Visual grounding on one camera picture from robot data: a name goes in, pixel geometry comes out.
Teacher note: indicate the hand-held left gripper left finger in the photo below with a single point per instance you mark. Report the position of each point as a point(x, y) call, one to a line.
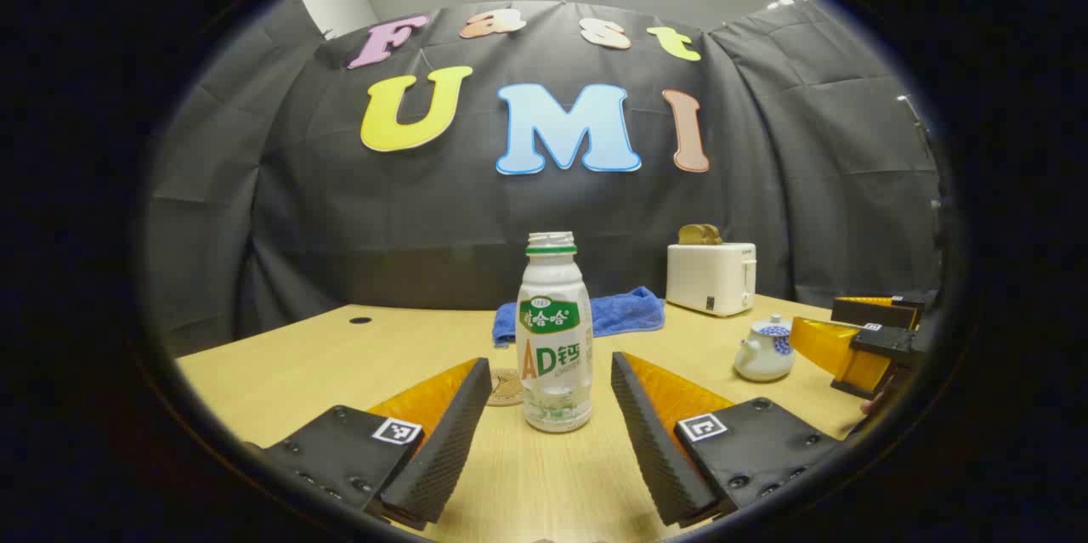
point(450, 432)

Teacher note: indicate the blue towel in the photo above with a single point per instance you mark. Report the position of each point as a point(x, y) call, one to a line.
point(625, 313)

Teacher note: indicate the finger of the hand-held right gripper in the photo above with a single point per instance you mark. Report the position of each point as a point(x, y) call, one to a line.
point(875, 312)
point(850, 352)

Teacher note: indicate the white green label water bottle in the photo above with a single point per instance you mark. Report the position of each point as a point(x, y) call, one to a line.
point(554, 356)

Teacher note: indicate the bread slice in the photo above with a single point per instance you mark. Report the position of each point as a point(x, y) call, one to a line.
point(699, 234)

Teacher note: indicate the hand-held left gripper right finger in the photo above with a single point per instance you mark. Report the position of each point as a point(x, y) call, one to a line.
point(650, 441)

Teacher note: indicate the round cork coaster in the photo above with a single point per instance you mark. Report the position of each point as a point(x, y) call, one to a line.
point(505, 390)

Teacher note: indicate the white toaster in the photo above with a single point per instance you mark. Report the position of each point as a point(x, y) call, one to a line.
point(707, 279)

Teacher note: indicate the white blue patterned teacup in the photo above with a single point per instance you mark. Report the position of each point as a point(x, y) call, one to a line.
point(761, 360)

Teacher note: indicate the black backdrop cloth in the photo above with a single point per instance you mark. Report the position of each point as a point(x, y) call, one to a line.
point(425, 212)

